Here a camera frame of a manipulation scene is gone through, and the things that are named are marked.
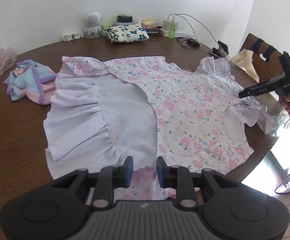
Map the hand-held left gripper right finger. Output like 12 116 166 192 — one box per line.
156 156 239 210

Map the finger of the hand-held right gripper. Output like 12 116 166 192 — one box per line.
238 85 259 99

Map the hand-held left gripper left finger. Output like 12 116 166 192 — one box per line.
51 156 134 210

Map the pink floral dress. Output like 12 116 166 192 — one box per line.
43 54 278 201

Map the cream cloth bag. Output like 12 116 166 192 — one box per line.
231 49 259 82

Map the wooden chair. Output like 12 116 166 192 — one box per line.
238 33 290 101

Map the phone on stand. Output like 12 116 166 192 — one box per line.
211 40 232 58

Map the white power strip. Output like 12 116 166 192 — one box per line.
160 28 198 39

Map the green spray bottle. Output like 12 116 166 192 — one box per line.
168 16 178 39

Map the white charger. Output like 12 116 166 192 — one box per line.
163 17 178 31

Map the folded cream teal-flower cloth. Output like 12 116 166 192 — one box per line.
103 25 150 44

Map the pastel blue pink cloth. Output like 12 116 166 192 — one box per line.
3 59 59 105

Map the white plastic clip holder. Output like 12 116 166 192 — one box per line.
61 31 84 42

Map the white robot speaker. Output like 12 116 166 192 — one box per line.
83 11 103 39

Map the coiled black cable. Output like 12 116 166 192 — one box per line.
177 37 201 48

